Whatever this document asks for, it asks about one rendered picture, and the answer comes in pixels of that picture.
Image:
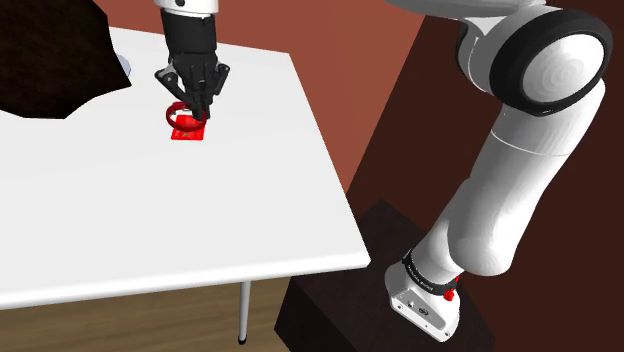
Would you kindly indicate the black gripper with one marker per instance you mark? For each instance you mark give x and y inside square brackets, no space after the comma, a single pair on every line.
[189,39]

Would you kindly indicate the red flat square card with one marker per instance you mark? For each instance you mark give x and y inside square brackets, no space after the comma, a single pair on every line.
[187,135]

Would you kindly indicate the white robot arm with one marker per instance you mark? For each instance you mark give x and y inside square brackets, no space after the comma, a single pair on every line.
[492,214]

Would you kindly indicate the white table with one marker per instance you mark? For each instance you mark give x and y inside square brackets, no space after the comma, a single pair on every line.
[146,209]

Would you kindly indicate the dark brown bulky object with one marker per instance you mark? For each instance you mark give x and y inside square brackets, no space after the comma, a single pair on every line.
[48,53]

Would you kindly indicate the dark robot stand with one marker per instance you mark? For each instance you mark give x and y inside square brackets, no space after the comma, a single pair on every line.
[341,302]

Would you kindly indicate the pale grey round dish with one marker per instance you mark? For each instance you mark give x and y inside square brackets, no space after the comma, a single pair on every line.
[125,66]

